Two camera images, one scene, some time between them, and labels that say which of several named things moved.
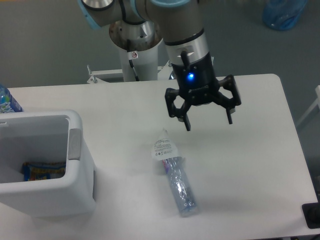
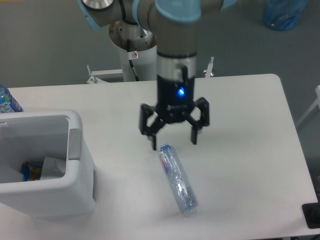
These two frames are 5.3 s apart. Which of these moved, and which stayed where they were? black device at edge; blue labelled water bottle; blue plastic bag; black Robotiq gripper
Moved: black Robotiq gripper
Stayed: black device at edge; blue labelled water bottle; blue plastic bag
